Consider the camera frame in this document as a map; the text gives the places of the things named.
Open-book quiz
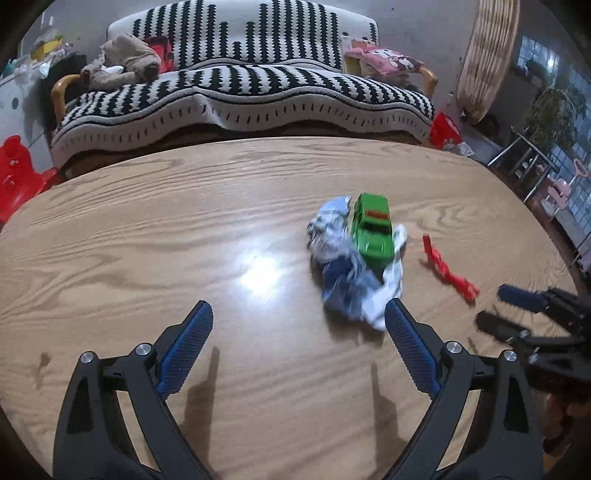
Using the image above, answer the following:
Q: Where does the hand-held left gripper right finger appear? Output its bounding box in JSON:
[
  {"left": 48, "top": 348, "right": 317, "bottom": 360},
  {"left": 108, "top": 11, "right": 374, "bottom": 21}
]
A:
[{"left": 383, "top": 298, "right": 544, "bottom": 480}]

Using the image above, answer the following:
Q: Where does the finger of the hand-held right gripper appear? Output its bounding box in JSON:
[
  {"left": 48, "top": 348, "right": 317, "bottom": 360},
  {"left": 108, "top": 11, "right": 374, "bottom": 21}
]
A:
[
  {"left": 476, "top": 310, "right": 532, "bottom": 344},
  {"left": 498, "top": 284, "right": 591, "bottom": 330}
]

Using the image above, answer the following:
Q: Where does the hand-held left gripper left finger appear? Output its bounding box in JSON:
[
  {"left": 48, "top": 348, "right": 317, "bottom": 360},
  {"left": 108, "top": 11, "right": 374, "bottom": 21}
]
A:
[{"left": 53, "top": 300, "right": 215, "bottom": 480}]

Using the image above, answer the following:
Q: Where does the red plastic strip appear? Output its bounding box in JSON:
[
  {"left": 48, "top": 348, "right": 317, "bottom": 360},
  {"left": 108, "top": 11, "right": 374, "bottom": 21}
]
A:
[{"left": 420, "top": 234, "right": 481, "bottom": 304}]

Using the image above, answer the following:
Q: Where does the person's right hand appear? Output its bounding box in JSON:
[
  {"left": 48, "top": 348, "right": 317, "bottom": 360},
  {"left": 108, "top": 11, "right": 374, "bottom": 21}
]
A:
[{"left": 542, "top": 394, "right": 585, "bottom": 457}]

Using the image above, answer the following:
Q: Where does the pink toy stand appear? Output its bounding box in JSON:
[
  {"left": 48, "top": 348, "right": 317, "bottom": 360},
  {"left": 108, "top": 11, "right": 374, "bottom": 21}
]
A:
[{"left": 540, "top": 159, "right": 591, "bottom": 217}]

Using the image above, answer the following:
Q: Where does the green toy car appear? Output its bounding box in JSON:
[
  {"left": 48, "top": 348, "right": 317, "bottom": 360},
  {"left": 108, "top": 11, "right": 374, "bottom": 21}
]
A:
[{"left": 350, "top": 192, "right": 398, "bottom": 271}]

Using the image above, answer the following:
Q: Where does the metal rack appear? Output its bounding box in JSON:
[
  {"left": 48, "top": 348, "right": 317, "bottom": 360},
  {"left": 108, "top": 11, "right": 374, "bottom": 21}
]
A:
[{"left": 487, "top": 127, "right": 561, "bottom": 204}]

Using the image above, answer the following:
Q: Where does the red plastic bag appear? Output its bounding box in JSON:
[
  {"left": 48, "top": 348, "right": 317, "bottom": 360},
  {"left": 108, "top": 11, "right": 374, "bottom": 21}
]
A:
[{"left": 430, "top": 112, "right": 465, "bottom": 151}]

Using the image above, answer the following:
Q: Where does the potted green plant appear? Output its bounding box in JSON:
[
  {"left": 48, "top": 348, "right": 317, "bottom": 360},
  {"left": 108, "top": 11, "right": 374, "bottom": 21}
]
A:
[{"left": 526, "top": 60, "right": 587, "bottom": 153}]

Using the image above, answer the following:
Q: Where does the glass window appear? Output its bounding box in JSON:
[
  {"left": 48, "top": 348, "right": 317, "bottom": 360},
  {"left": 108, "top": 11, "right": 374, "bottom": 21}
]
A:
[{"left": 519, "top": 34, "right": 591, "bottom": 259}]

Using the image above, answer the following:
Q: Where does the red plastic stool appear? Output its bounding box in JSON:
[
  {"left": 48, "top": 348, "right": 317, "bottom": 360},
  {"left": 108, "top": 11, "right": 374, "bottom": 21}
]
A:
[{"left": 0, "top": 135, "right": 58, "bottom": 224}]

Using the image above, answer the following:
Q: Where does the black white striped sofa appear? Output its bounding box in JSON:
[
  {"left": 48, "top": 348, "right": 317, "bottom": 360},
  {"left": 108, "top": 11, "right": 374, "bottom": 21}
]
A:
[{"left": 50, "top": 0, "right": 435, "bottom": 162}]

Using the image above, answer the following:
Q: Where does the pink printed cushion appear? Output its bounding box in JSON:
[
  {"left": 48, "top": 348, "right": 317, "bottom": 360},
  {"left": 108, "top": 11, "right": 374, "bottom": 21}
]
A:
[{"left": 344, "top": 39, "right": 423, "bottom": 77}]

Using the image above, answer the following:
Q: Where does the rattan sofa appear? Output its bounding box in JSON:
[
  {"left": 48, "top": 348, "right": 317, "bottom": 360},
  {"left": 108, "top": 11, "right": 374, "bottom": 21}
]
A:
[{"left": 50, "top": 67, "right": 438, "bottom": 171}]

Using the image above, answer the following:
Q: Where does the white cabinet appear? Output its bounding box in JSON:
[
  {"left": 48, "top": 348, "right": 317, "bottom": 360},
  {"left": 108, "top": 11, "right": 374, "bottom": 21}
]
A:
[{"left": 0, "top": 69, "right": 56, "bottom": 158}]

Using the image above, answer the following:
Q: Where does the beige plush toy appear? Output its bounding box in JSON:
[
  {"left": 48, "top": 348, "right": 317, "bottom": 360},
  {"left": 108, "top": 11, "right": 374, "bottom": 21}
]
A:
[{"left": 81, "top": 34, "right": 161, "bottom": 90}]

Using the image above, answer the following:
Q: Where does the red black cushion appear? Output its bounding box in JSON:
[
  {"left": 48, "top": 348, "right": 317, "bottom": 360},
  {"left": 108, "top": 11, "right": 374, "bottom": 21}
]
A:
[{"left": 143, "top": 36, "right": 178, "bottom": 75}]

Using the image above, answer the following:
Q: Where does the yellow box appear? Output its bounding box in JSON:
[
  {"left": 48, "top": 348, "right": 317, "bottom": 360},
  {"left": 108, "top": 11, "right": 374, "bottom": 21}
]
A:
[{"left": 31, "top": 39, "right": 63, "bottom": 61}]

